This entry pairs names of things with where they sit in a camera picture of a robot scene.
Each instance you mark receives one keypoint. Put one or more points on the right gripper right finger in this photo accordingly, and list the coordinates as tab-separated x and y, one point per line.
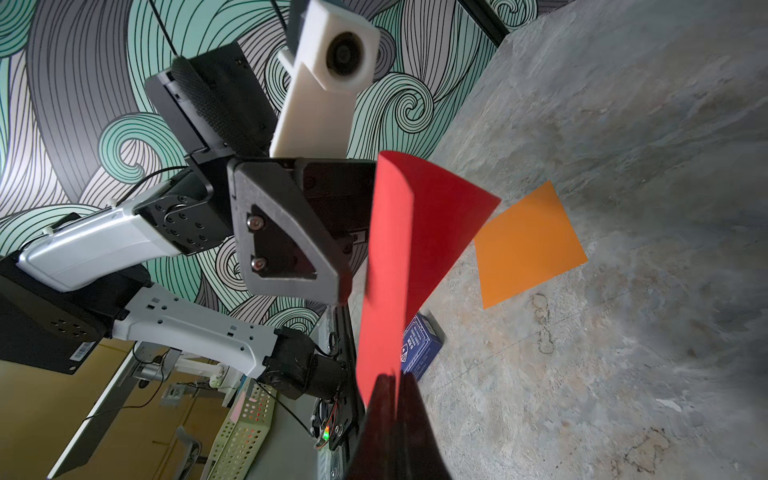
419	457

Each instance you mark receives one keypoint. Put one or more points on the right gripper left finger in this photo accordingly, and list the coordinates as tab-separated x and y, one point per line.
375	455

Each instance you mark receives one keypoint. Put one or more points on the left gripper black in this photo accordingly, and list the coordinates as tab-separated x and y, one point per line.
285	214

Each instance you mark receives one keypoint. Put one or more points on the red square paper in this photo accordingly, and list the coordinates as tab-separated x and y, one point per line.
423	218

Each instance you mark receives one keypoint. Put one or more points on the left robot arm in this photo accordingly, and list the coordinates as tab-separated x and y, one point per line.
87	281

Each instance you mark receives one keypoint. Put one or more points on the orange square paper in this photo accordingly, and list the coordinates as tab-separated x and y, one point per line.
528	244

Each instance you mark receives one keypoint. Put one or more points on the blue card box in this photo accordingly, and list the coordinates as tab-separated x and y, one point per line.
422	341

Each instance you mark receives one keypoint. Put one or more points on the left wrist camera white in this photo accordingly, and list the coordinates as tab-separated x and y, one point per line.
334	62

